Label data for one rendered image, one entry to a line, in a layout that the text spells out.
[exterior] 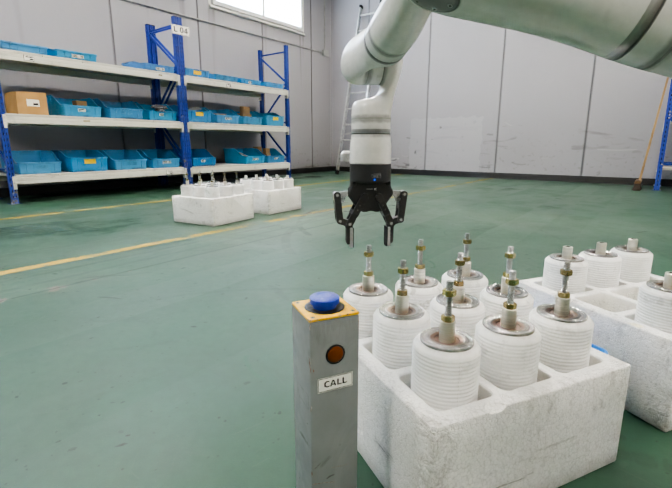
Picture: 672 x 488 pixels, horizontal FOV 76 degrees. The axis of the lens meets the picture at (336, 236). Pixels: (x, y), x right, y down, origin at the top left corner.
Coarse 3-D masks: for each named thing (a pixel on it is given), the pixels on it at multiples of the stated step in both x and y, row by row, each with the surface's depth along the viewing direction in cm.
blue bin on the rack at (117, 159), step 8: (104, 152) 459; (112, 152) 494; (120, 152) 502; (128, 152) 499; (136, 152) 489; (112, 160) 453; (120, 160) 455; (128, 160) 462; (136, 160) 469; (144, 160) 476; (112, 168) 459; (120, 168) 457; (128, 168) 465; (136, 168) 472; (144, 168) 480
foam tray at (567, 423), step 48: (384, 384) 64; (480, 384) 63; (576, 384) 63; (624, 384) 69; (384, 432) 65; (432, 432) 53; (480, 432) 57; (528, 432) 61; (576, 432) 66; (384, 480) 66; (432, 480) 55; (480, 480) 59; (528, 480) 63
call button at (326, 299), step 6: (312, 294) 57; (318, 294) 57; (324, 294) 57; (330, 294) 57; (336, 294) 57; (312, 300) 55; (318, 300) 55; (324, 300) 55; (330, 300) 55; (336, 300) 56; (318, 306) 55; (324, 306) 55; (330, 306) 55
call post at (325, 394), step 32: (352, 320) 55; (320, 352) 54; (352, 352) 56; (320, 384) 55; (352, 384) 57; (320, 416) 56; (352, 416) 58; (320, 448) 57; (352, 448) 59; (320, 480) 58; (352, 480) 60
